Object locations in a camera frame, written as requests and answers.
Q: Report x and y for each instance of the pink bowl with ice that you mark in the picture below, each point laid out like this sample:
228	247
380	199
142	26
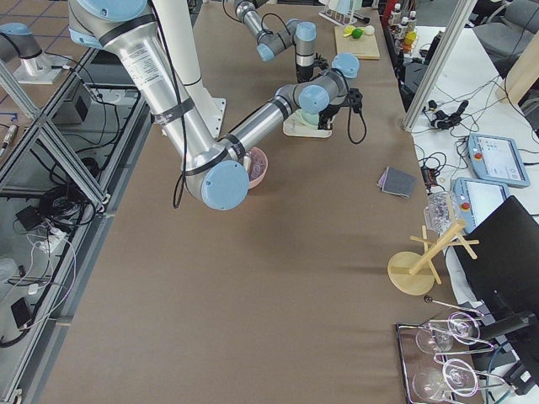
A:
259	167

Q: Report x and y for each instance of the wooden cutting board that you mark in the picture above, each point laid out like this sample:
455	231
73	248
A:
364	48

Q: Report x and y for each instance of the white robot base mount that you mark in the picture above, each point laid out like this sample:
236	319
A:
212	111

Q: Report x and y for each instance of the wine glass lower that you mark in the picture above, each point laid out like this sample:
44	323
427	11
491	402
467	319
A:
455	379

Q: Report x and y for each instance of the grey folded cloth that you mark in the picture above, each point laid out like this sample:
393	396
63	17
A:
396	182

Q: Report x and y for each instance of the green bowl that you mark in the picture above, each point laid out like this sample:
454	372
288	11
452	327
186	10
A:
309	120

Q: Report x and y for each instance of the aluminium frame post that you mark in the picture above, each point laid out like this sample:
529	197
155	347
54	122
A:
441	55

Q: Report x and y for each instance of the clear crumpled plastic cup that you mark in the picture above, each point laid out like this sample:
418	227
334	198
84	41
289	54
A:
441	211

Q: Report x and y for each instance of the teach pendant tablet near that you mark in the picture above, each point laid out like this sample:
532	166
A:
477	199

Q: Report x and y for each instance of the cream rabbit serving tray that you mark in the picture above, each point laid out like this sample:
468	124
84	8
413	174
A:
296	126

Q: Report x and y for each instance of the wine glass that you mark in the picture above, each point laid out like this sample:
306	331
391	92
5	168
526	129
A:
439	336
455	379

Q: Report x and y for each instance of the teach pendant tablet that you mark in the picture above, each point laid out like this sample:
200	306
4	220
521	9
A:
477	199
497	158

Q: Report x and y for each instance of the wine glass upper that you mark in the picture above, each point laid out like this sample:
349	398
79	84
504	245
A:
439	336

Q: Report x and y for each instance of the white garlic bulb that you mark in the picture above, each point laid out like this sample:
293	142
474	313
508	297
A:
369	30

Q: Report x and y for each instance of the wooden mug tree stand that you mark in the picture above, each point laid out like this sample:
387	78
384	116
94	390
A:
415	274

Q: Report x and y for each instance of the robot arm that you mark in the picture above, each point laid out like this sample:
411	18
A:
154	42
301	35

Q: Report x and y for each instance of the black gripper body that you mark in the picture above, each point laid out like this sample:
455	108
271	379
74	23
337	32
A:
328	114
302	71

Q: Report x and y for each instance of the teach pendant tablet far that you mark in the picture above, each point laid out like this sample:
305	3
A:
497	158

